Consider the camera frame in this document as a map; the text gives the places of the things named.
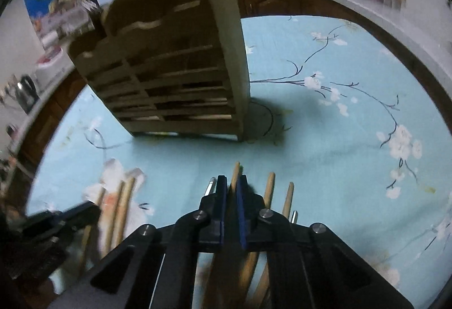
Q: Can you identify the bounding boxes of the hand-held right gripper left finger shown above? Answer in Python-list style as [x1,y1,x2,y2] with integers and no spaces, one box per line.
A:
[47,175,228,309]

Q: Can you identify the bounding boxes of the red and white rice cooker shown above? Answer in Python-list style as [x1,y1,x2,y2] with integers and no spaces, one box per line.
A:
[35,47,69,83]

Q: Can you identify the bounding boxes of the steel electric kettle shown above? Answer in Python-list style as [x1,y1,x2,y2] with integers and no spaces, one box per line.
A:
[14,74,40,113]

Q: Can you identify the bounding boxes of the grey kitchen countertop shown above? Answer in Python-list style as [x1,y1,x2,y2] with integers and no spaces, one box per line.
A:
[7,0,452,154]

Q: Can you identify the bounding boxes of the wooden base cabinets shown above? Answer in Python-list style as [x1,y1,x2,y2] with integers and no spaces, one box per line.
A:
[10,0,452,189]

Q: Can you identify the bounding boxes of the wooden utensil holder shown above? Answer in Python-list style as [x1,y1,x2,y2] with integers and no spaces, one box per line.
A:
[67,0,252,143]

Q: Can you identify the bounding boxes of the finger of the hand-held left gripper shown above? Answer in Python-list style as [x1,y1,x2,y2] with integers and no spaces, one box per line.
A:
[63,202,103,230]

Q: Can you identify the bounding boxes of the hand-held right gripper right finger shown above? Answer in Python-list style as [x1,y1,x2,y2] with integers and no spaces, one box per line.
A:
[236,175,415,309]

